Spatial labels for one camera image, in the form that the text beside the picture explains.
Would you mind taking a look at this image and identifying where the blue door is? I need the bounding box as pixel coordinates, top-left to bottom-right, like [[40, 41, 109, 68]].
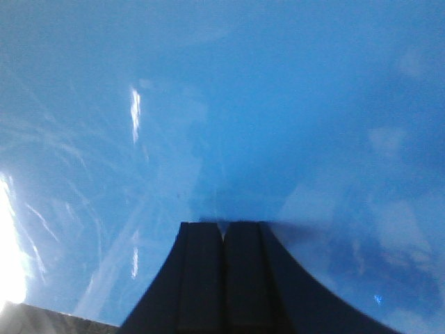
[[1, 1, 444, 333]]

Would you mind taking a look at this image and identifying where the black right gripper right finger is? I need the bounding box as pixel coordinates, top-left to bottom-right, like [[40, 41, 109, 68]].
[[224, 221, 395, 333]]

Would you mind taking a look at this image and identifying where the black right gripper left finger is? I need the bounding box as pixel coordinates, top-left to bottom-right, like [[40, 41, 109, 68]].
[[120, 223, 224, 333]]

